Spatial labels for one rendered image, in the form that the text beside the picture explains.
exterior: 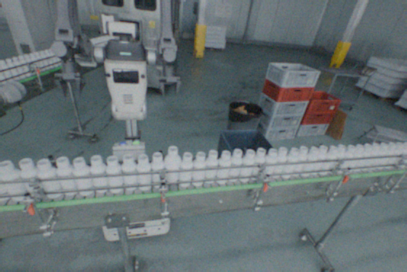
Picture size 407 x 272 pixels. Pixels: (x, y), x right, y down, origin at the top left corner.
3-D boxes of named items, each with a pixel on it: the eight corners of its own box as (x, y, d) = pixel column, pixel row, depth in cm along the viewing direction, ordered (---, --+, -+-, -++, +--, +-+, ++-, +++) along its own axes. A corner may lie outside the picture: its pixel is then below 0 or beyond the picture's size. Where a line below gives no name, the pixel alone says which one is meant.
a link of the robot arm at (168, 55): (176, 46, 107) (158, 44, 105) (179, 36, 96) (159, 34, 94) (176, 69, 108) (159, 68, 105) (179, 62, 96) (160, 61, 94)
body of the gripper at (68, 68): (79, 77, 92) (77, 60, 91) (54, 78, 90) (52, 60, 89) (85, 80, 98) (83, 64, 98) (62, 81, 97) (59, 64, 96)
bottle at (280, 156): (275, 170, 111) (285, 145, 102) (281, 177, 107) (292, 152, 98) (265, 172, 109) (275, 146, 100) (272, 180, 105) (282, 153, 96)
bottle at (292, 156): (283, 169, 112) (293, 145, 103) (292, 176, 108) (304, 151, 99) (275, 173, 109) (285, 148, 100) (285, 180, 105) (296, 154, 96)
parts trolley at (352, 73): (319, 110, 463) (339, 66, 409) (304, 101, 507) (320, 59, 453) (355, 111, 489) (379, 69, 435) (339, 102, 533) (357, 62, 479)
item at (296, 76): (281, 87, 277) (286, 70, 265) (264, 77, 309) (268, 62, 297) (315, 86, 298) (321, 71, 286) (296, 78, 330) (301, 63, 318)
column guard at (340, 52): (332, 70, 877) (344, 42, 817) (325, 68, 908) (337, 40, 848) (340, 70, 886) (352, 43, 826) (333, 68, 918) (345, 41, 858)
